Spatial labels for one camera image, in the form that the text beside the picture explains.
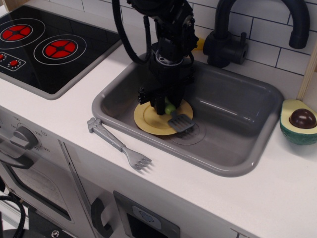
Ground yellow toy plate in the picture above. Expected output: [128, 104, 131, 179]
[134, 100, 193, 135]

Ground yellow toy banana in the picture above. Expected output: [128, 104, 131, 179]
[193, 38, 205, 51]

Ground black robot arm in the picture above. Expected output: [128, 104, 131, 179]
[128, 0, 198, 115]

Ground halved toy avocado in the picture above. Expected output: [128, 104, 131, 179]
[280, 99, 317, 145]

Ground toy oven door window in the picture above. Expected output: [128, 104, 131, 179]
[7, 166, 71, 221]

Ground black toy stovetop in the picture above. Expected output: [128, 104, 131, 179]
[0, 5, 121, 100]

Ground grey oven knob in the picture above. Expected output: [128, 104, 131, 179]
[10, 126, 38, 150]

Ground dishwasher door panel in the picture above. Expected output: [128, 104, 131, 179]
[113, 191, 180, 238]

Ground grey oven door handle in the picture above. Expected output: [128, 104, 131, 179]
[0, 147, 34, 169]

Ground dark grey cabinet handle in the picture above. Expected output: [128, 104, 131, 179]
[91, 198, 113, 238]

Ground black cable lower left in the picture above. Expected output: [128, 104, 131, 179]
[0, 195, 26, 238]

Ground black toy faucet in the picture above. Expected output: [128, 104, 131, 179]
[203, 0, 310, 68]

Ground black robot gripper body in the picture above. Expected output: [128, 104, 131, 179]
[138, 56, 194, 104]

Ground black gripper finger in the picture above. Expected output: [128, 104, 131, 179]
[155, 93, 165, 115]
[169, 86, 184, 108]

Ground green handled grey spatula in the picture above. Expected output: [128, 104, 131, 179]
[164, 97, 195, 133]

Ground grey plastic sink basin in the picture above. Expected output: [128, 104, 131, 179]
[92, 61, 284, 177]

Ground grey toy fork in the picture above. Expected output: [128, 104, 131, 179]
[87, 118, 152, 170]

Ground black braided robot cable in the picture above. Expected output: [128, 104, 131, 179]
[111, 0, 152, 64]

